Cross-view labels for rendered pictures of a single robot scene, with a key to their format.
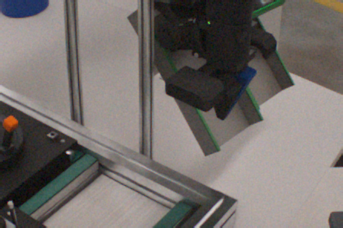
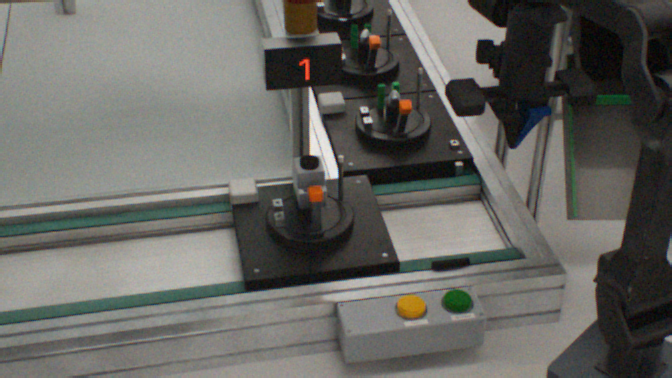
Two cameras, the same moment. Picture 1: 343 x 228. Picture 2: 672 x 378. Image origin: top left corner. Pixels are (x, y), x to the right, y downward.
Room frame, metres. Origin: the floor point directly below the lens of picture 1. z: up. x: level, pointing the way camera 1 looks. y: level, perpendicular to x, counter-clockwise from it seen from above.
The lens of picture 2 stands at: (-0.35, -0.65, 1.94)
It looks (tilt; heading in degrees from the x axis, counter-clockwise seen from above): 36 degrees down; 39
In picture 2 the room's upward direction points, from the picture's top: 1 degrees clockwise
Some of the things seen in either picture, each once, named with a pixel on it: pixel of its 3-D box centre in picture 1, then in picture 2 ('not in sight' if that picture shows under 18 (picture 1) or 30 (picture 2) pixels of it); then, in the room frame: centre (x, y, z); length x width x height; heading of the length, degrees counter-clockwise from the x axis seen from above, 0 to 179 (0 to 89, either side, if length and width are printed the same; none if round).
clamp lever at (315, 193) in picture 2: not in sight; (314, 206); (0.55, 0.15, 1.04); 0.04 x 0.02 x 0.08; 51
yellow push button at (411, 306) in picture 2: not in sight; (411, 308); (0.53, -0.06, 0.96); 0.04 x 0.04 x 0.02
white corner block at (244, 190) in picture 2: not in sight; (243, 194); (0.57, 0.32, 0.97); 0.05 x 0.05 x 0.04; 51
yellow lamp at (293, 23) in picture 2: not in sight; (300, 12); (0.66, 0.27, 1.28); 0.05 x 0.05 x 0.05
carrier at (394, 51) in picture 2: not in sight; (365, 47); (1.05, 0.45, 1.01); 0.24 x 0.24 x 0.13; 51
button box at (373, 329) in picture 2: not in sight; (410, 324); (0.53, -0.06, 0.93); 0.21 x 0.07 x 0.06; 141
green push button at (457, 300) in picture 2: not in sight; (457, 302); (0.59, -0.10, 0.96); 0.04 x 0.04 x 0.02
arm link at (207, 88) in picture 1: (227, 43); (523, 72); (0.65, -0.13, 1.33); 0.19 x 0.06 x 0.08; 141
